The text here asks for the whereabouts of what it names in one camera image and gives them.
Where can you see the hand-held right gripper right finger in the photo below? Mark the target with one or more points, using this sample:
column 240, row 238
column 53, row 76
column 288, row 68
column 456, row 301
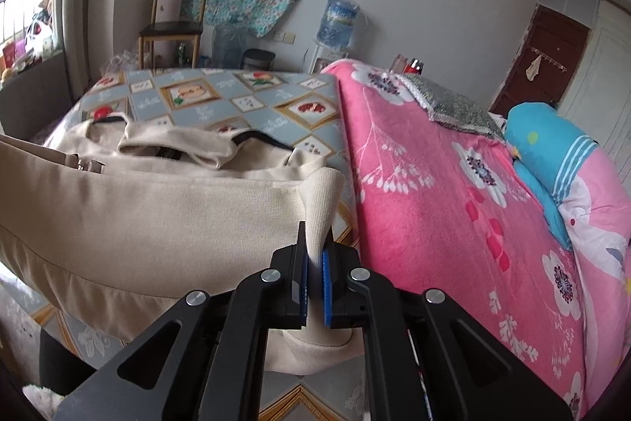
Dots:
column 326, row 293

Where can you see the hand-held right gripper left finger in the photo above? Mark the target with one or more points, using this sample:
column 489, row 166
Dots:
column 304, row 288

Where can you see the beige zip jacket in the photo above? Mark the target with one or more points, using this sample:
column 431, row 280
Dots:
column 148, row 223

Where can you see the pink floral blanket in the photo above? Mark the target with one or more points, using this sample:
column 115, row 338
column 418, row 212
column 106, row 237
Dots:
column 419, row 204

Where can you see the patterned tablecloth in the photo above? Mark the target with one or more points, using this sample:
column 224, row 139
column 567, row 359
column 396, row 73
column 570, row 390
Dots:
column 246, row 95

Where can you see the silver sequin cushion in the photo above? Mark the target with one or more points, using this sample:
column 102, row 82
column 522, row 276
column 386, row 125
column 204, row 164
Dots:
column 453, row 105

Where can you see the white water dispenser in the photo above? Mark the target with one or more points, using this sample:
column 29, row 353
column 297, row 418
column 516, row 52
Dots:
column 325, row 58

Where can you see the dark trash can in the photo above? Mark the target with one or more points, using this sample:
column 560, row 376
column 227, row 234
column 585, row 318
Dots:
column 259, row 60

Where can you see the glass jar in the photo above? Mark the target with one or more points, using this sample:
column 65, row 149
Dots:
column 397, row 63

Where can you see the person's black pants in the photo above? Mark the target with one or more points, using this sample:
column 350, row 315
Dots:
column 64, row 366

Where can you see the empty water bottle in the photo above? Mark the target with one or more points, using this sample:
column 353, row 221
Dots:
column 230, row 43

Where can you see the blue water dispenser bottle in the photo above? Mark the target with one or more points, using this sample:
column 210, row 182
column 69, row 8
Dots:
column 337, row 21

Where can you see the blue striped pillow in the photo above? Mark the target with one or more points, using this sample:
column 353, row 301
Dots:
column 542, row 130

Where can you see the shaggy green white rug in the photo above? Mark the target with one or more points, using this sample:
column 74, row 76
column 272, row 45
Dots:
column 42, row 396

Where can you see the pink cartoon quilt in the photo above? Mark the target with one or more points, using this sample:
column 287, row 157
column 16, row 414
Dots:
column 601, row 214

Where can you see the wooden chair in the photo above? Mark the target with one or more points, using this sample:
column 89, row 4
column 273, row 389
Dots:
column 170, row 29

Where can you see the hanging beige cloth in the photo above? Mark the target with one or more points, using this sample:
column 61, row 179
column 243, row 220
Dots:
column 532, row 70

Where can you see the door hook rack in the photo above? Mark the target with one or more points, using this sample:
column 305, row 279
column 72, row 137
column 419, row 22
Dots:
column 549, row 58

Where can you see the dark grey panel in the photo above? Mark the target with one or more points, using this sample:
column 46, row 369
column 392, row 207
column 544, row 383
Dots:
column 29, row 100

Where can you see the brown door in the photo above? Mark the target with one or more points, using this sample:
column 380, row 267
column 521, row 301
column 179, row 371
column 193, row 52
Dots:
column 557, row 36

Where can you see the white wardrobe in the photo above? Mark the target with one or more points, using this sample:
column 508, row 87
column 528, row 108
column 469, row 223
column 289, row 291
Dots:
column 606, row 80

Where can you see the grey curtain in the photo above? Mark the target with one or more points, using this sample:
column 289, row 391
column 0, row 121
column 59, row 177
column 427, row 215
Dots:
column 74, row 6

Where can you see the white plastic bag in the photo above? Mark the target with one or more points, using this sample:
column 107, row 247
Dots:
column 39, row 37

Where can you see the wall socket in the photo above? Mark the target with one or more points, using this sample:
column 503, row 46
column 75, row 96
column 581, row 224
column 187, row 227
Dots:
column 284, row 37

